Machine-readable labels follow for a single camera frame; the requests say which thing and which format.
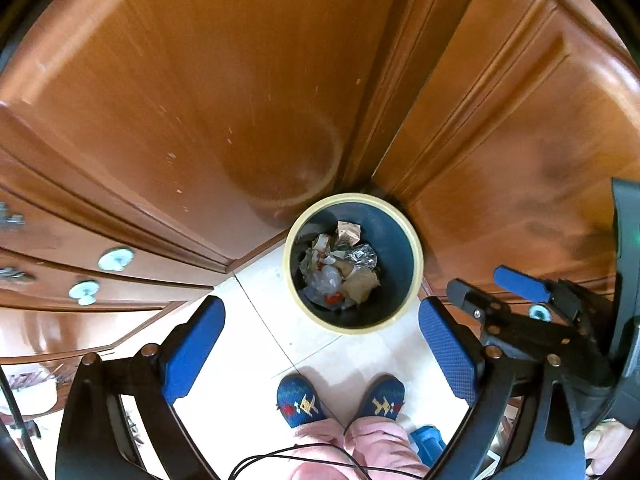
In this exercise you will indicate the blue patterned slipper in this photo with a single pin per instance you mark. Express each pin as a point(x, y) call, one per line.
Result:
point(298, 402)
point(382, 400)

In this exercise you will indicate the clear plastic bag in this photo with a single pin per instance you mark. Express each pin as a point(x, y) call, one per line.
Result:
point(325, 282)

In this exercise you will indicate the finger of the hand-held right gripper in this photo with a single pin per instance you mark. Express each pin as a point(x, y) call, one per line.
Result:
point(467, 300)
point(520, 282)

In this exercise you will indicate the wooden drawer unit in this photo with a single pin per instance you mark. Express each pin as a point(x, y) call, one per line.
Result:
point(50, 305)

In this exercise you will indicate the round dark trash bin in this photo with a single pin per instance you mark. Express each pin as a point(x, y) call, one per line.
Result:
point(395, 260)

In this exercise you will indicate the round pale drawer knob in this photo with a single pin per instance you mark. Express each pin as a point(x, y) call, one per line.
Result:
point(116, 258)
point(84, 291)

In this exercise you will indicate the panelled wooden cabinet door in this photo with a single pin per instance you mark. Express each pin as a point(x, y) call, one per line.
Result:
point(525, 135)

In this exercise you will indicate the person's right leg pink pants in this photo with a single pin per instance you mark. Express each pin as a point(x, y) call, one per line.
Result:
point(385, 447)

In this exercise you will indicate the person's left leg pink pants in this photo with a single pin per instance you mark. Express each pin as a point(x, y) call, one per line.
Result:
point(320, 460)

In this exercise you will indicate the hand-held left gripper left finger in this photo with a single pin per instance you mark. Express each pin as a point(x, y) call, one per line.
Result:
point(192, 355)

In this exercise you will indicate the blue plastic object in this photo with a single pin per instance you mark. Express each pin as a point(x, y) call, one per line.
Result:
point(427, 441)

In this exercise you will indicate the plain wooden cabinet door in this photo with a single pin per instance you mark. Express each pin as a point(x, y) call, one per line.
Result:
point(225, 85)

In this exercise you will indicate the metal drawer latch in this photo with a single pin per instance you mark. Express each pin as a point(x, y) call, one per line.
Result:
point(16, 275)
point(10, 220)

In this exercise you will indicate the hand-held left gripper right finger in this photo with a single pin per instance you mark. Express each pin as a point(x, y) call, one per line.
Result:
point(447, 355)

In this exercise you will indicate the white plastic bag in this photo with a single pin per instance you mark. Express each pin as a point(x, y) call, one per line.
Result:
point(30, 390)

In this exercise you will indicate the round pale door knob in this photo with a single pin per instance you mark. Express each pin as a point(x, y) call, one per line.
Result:
point(540, 313)

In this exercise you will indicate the person's leg pink pants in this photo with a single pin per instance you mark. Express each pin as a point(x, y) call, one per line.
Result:
point(385, 447)
point(320, 460)

